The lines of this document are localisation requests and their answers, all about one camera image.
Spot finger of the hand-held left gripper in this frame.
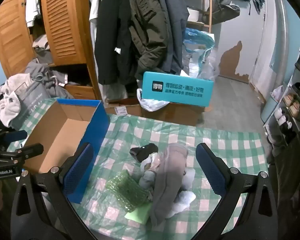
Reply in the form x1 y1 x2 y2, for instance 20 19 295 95
0 129 28 143
0 143 44 161

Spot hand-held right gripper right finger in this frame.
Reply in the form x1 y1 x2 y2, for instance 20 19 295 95
195 142 281 240

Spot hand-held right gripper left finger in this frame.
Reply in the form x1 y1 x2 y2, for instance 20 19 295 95
10 142 97 240

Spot grey cloth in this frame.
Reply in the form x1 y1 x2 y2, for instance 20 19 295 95
149 143 188 227

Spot green bubble wrap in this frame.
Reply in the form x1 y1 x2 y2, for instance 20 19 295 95
105 169 153 213

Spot green foam sheet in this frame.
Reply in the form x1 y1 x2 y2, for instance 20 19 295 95
124 201 153 224

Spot pale foam wrap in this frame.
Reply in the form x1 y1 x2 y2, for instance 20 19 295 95
181 168 196 191

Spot pale pink towel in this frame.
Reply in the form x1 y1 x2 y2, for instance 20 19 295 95
0 73 33 128

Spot green checked tablecloth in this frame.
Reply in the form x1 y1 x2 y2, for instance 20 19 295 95
7 97 270 240

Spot white crumpled cloth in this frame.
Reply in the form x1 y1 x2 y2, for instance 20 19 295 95
139 152 163 173

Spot light grey sock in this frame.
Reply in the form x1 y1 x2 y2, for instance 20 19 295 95
138 170 157 189

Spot pile of grey clothes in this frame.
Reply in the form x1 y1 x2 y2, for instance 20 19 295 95
24 59 76 100

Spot brown cardboard box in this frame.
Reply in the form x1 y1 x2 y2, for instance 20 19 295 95
139 101 206 127

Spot black sock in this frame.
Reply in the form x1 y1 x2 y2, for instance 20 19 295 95
129 143 159 163

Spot flat cardboard box with label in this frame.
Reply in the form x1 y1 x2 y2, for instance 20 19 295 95
104 98 143 117

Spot shoe rack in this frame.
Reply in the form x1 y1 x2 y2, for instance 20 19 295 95
263 41 300 152

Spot teal shoe box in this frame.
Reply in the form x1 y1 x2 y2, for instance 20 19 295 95
141 71 214 107

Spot white shoes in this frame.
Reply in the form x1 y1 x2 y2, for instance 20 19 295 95
273 107 288 126

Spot small white plastic bag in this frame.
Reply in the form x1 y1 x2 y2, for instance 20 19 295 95
270 85 285 101

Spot brown shoes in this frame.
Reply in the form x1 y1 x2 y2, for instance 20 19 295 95
282 93 300 121

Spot clear plastic bag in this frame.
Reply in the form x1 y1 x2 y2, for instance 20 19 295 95
197 47 220 81

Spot wooden wardrobe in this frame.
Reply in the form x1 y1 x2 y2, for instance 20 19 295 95
0 0 102 101

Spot blue plastic bag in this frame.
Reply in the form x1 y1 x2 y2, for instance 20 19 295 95
182 27 216 78

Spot white t-shirt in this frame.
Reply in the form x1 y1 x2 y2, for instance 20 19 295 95
25 0 42 28

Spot white door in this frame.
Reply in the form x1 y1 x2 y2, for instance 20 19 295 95
249 0 291 91

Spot black jacket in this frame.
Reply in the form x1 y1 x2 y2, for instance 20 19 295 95
93 0 138 86

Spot blue-grey jacket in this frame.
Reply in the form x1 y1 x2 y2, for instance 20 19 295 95
152 0 190 75

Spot white shirt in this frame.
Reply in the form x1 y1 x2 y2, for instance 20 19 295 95
82 0 108 23

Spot white basin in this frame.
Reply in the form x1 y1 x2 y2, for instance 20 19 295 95
187 7 200 22

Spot olive jacket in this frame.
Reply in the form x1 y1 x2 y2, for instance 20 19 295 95
129 0 170 81

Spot olive bag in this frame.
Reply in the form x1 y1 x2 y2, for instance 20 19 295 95
211 0 241 26

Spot wooden shelf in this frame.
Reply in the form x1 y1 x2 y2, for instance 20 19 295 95
184 0 213 33

